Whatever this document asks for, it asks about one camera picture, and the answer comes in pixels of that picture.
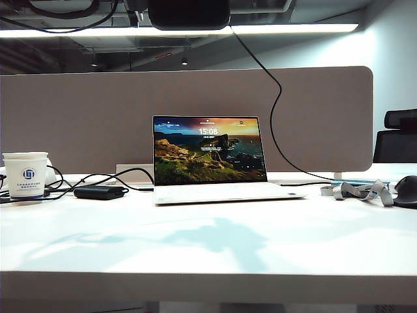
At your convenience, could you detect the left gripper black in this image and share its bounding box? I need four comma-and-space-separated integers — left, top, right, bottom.
126, 0, 150, 23

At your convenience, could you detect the black smartphone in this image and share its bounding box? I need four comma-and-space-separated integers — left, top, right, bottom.
148, 0, 231, 31

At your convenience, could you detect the black phone charger cable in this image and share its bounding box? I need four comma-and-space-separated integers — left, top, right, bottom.
229, 24, 346, 186

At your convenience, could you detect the white ceiling light strip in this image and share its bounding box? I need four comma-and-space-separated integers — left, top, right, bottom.
0, 23, 360, 38

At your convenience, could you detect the white open laptop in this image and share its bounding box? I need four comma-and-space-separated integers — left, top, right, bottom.
152, 115, 308, 206

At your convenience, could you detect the black power adapter brick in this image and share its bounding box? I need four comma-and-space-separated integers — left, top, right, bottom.
74, 185, 127, 201

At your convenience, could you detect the white paper cup blue logo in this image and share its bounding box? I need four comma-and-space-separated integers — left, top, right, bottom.
3, 158, 49, 201

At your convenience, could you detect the teal flat card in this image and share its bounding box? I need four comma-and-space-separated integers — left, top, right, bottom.
332, 178, 391, 190

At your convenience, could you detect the black office chair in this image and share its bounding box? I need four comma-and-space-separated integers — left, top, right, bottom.
373, 109, 417, 164

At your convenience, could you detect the black computer mouse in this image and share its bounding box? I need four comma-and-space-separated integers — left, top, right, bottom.
392, 175, 417, 209

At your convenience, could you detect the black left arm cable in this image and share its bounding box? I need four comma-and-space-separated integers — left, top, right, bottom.
0, 0, 119, 35

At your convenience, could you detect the thin black cable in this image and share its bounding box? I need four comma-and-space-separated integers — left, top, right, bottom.
79, 167, 155, 185

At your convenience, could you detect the silver partition bracket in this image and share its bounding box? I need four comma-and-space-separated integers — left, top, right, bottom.
115, 164, 154, 179

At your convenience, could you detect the black laptop power cable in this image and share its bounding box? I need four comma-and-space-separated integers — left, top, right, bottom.
0, 164, 154, 205

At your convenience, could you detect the grey lanyard with badge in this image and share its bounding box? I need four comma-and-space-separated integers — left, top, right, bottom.
320, 179, 395, 208

